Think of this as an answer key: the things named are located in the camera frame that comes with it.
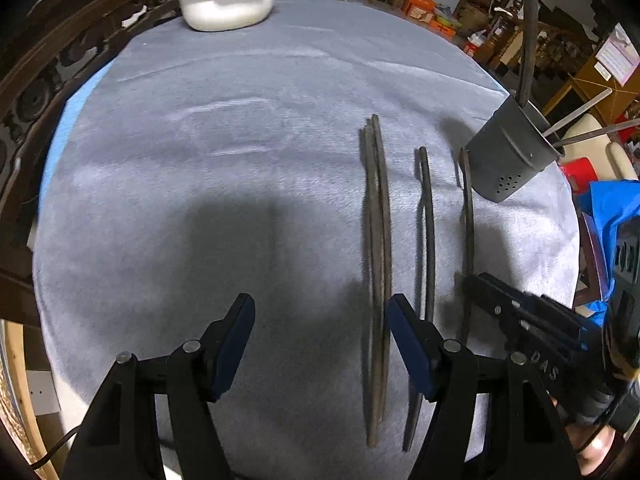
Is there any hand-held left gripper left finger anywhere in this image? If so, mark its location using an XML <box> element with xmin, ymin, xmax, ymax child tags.
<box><xmin>62</xmin><ymin>292</ymin><xmax>257</xmax><ymax>480</ymax></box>

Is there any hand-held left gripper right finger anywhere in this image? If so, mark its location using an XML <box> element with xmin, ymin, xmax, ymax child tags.
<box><xmin>389</xmin><ymin>294</ymin><xmax>581</xmax><ymax>480</ymax></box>

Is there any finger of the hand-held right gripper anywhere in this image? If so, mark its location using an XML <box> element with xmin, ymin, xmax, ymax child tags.
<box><xmin>480</xmin><ymin>273</ymin><xmax>596</xmax><ymax>348</ymax></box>
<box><xmin>462</xmin><ymin>274</ymin><xmax>538</xmax><ymax>346</ymax></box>

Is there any grey metal utensil holder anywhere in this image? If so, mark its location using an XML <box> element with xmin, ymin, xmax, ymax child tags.
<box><xmin>465</xmin><ymin>94</ymin><xmax>567</xmax><ymax>204</ymax></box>

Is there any person's right hand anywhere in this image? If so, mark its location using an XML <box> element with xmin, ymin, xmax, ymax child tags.
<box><xmin>567</xmin><ymin>422</ymin><xmax>629</xmax><ymax>477</ymax></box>

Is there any blue cloth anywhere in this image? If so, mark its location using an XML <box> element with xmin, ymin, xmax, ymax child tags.
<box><xmin>580</xmin><ymin>180</ymin><xmax>640</xmax><ymax>311</ymax></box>

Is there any red plastic child's chair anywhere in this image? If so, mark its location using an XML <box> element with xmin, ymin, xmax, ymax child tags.
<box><xmin>560</xmin><ymin>157</ymin><xmax>601</xmax><ymax>193</ymax></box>

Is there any beige armchair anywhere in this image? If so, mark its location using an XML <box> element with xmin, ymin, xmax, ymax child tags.
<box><xmin>560</xmin><ymin>112</ymin><xmax>640</xmax><ymax>181</ymax></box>

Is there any grey tablecloth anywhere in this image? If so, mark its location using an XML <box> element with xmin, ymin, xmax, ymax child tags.
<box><xmin>32</xmin><ymin>0</ymin><xmax>586</xmax><ymax>480</ymax></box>

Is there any flat orange box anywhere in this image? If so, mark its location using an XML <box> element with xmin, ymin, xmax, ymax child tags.
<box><xmin>434</xmin><ymin>10</ymin><xmax>459</xmax><ymax>37</ymax></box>

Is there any blue tablecloth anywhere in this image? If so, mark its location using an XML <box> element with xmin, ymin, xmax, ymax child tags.
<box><xmin>40</xmin><ymin>67</ymin><xmax>108</xmax><ymax>201</ymax></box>

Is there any orange cardboard box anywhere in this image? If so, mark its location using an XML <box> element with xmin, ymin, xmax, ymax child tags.
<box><xmin>402</xmin><ymin>0</ymin><xmax>436</xmax><ymax>23</ymax></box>

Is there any carved dark wooden sideboard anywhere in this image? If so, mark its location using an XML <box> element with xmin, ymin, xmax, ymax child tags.
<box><xmin>0</xmin><ymin>0</ymin><xmax>181</xmax><ymax>331</ymax></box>

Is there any white plastic basin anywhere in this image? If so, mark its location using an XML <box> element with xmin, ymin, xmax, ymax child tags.
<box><xmin>173</xmin><ymin>0</ymin><xmax>281</xmax><ymax>32</ymax></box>

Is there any white wall socket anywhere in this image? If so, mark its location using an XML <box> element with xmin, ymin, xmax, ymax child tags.
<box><xmin>27</xmin><ymin>370</ymin><xmax>58</xmax><ymax>413</ymax></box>

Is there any black cable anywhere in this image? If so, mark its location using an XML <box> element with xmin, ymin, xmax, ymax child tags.
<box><xmin>30</xmin><ymin>427</ymin><xmax>83</xmax><ymax>471</ymax></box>

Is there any wall calendar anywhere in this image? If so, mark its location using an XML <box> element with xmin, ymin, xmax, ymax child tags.
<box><xmin>595</xmin><ymin>22</ymin><xmax>640</xmax><ymax>86</ymax></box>

